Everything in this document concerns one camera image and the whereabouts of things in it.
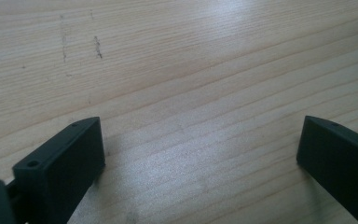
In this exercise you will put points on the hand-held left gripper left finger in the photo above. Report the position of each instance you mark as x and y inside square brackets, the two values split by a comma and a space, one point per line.
[59, 174]

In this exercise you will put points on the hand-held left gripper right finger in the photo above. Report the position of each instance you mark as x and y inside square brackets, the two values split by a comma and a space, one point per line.
[341, 161]

